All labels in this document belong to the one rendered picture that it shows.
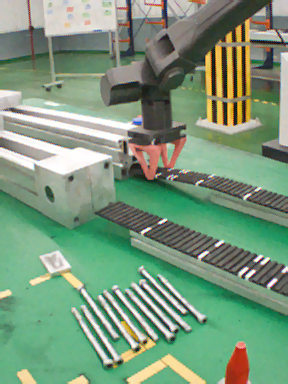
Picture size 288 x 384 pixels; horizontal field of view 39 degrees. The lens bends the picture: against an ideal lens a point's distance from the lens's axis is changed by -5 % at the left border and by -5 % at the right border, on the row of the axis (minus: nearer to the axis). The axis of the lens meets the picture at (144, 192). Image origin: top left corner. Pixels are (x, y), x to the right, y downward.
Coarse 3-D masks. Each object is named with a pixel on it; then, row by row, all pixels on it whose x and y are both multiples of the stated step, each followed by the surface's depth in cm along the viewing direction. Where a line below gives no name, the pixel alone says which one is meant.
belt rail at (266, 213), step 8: (216, 192) 72; (216, 200) 72; (224, 200) 71; (232, 200) 70; (240, 200) 68; (232, 208) 70; (240, 208) 69; (248, 208) 68; (256, 208) 67; (264, 208) 65; (256, 216) 67; (264, 216) 66; (272, 216) 64; (280, 216) 64
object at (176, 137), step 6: (168, 132) 76; (174, 132) 78; (180, 132) 79; (156, 138) 77; (162, 138) 76; (168, 138) 77; (174, 138) 78; (180, 138) 80; (186, 138) 80; (162, 144) 84; (180, 144) 80; (162, 150) 84; (174, 150) 81; (180, 150) 82; (162, 156) 84; (174, 156) 82; (168, 162) 84; (174, 162) 83
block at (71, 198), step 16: (48, 160) 69; (64, 160) 69; (80, 160) 68; (96, 160) 68; (48, 176) 66; (64, 176) 63; (80, 176) 65; (96, 176) 68; (112, 176) 70; (48, 192) 68; (64, 192) 64; (80, 192) 66; (96, 192) 69; (112, 192) 71; (48, 208) 70; (64, 208) 66; (80, 208) 67; (96, 208) 70; (64, 224) 68; (80, 224) 68
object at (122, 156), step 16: (0, 112) 117; (16, 112) 123; (32, 112) 116; (48, 112) 111; (64, 112) 108; (16, 128) 111; (32, 128) 105; (48, 128) 98; (64, 128) 93; (80, 128) 92; (96, 128) 97; (112, 128) 93; (128, 128) 89; (64, 144) 95; (80, 144) 91; (96, 144) 88; (112, 144) 83; (128, 144) 91; (112, 160) 86; (128, 160) 85; (128, 176) 86
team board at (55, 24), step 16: (48, 0) 627; (64, 0) 611; (80, 0) 596; (96, 0) 582; (112, 0) 568; (48, 16) 640; (64, 16) 623; (80, 16) 608; (96, 16) 593; (112, 16) 579; (48, 32) 652; (64, 32) 635; (80, 32) 618; (64, 80) 711
